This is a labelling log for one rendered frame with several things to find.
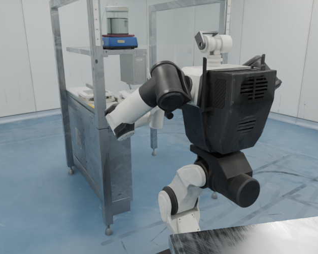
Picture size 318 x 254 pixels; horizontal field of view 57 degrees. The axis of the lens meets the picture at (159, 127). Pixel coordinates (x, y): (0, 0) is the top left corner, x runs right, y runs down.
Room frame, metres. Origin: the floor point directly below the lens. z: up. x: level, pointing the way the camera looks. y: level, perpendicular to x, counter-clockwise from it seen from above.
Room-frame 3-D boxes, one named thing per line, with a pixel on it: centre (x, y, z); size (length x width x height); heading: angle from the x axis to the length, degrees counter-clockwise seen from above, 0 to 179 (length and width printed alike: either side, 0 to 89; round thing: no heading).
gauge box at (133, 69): (2.06, 0.18, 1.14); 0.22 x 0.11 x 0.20; 29
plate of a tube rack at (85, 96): (2.43, 0.53, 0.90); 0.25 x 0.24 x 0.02; 120
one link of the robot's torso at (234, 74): (1.08, -0.24, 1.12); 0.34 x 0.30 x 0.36; 119
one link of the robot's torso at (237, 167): (1.05, -0.25, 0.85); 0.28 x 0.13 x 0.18; 29
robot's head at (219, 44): (1.13, -0.21, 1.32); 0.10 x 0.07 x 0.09; 119
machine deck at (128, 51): (2.17, 0.39, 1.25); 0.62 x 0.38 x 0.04; 29
